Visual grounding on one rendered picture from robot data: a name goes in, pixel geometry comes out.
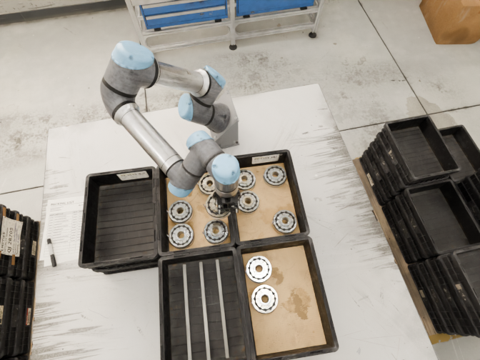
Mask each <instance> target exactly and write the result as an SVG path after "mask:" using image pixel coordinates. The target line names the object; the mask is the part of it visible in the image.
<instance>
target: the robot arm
mask: <svg viewBox="0 0 480 360"><path fill-rule="evenodd" d="M225 84H226V80H225V79H224V77H223V76H222V75H221V74H220V73H218V72H217V71H216V70H215V69H213V68H211V67H210V66H208V65H206V66H205V67H204V69H196V70H194V71H192V70H189V69H185V68H181V67H178V66H174V65H171V64H166V63H164V62H160V61H157V60H156V58H155V57H154V55H153V54H152V52H151V51H150V50H149V49H147V48H146V47H145V46H142V45H139V44H138V43H136V42H133V41H120V42H119V43H118V44H117V45H116V47H115V49H114V50H113V51H112V53H111V58H110V60H109V63H108V66H107V68H106V71H105V73H104V76H103V78H102V80H101V83H100V92H101V98H102V101H103V103H104V106H105V108H106V110H107V112H108V114H109V116H110V117H111V118H112V119H113V120H114V121H115V122H116V124H118V125H119V126H123V127H124V128H125V129H126V130H127V131H128V132H129V134H130V135H131V136H132V137H133V138H134V139H135V141H136V142H137V143H138V144H139V145H140V147H141V148H142V149H143V150H144V151H145V152H146V153H147V154H148V155H149V156H150V157H151V159H152V160H153V161H154V162H155V163H156V164H157V166H158V167H159V168H160V169H161V170H162V171H163V172H164V173H165V174H166V175H167V176H168V178H169V179H170V181H169V184H168V188H169V191H170V192H171V193H172V194H173V195H174V196H177V197H181V198H184V197H187V196H188V195H189V194H190V193H191V192H192V190H193V189H194V188H195V186H196V185H197V183H198V182H199V180H200V179H201V177H202V176H203V175H204V174H205V172H206V171H208V173H209V174H210V175H211V177H212V178H213V179H214V188H215V191H214V193H213V199H215V202H216V205H217V210H218V214H220V210H221V212H222V211H224V210H225V211H227V212H229V209H230V213H236V212H237V213H238V212H239V203H238V202H239V197H241V192H240V191H239V190H238V188H239V184H241V182H240V181H239V175H240V167H239V162H238V160H237V159H236V158H235V157H234V156H232V155H229V154H225V152H224V151H223V150H222V149H221V148H220V146H219V145H218V144H217V143H216V142H215V141H214V139H213V138H211V137H210V136H209V135H208V134H207V133H206V132H205V131H203V130H199V131H195V132H194V133H193V134H191V135H190V136H189V137H188V139H187V140H186V146H187V148H188V150H189V151H190V152H189V153H188V154H187V156H186V158H185V159H183V158H182V157H181V156H180V155H179V154H178V153H177V152H176V150H175V149H174V148H173V147H172V146H171V145H170V144H169V143H168V142H167V140H166V139H165V138H164V137H163V136H162V135H161V134H160V133H159V132H158V131H157V130H156V129H155V128H154V127H153V126H152V125H151V123H150V122H149V121H148V120H147V119H146V118H145V117H144V116H143V114H142V113H141V112H140V108H139V106H138V105H137V104H136V102H135V98H136V96H137V94H138V92H139V89H140V88H144V89H150V88H151V87H153V86H160V87H165V88H169V89H176V90H181V91H188V92H190V93H189V94H183V95H182V96H181V98H180V99H179V105H178V111H179V116H180V117H181V118H182V119H184V120H187V121H190V122H193V123H195V124H200V125H203V126H205V127H206V128H208V129H209V130H211V131H212V132H214V133H221V132H223V131H224V130H225V129H226V127H227V126H228V124H229V121H230V116H231V114H230V109H229V107H228V106H227V105H226V104H223V103H217V104H216V103H214V102H215V101H216V99H217V97H218V95H219V94H220V93H221V91H222V89H224V86H225Z"/></svg>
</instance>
